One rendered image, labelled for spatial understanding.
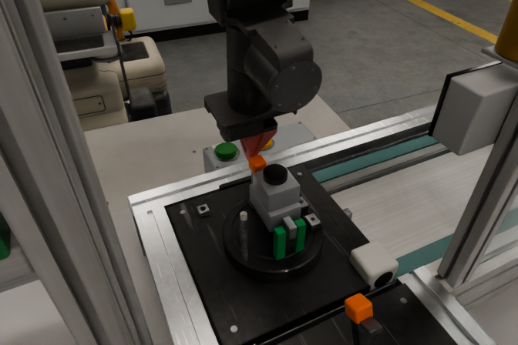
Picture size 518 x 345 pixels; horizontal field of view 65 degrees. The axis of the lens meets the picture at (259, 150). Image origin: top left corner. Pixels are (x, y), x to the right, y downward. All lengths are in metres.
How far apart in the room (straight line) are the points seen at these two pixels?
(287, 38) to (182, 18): 3.21
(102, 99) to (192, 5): 2.48
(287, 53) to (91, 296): 0.26
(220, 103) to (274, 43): 0.15
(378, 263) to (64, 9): 0.86
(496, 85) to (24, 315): 0.68
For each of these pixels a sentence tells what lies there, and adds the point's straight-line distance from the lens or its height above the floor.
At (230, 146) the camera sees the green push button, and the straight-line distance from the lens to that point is 0.73.
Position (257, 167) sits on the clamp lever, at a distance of 0.54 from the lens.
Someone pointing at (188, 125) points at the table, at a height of 0.86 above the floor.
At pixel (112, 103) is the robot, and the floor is 0.84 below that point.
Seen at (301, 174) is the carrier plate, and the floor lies 0.97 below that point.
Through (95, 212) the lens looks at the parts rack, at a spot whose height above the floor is 1.16.
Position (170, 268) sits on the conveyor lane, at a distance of 0.59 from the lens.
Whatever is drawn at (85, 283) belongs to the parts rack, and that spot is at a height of 1.29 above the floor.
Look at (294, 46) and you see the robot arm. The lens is 0.37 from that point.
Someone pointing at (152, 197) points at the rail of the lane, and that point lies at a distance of 0.67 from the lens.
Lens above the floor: 1.42
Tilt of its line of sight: 39 degrees down
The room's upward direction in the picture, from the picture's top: straight up
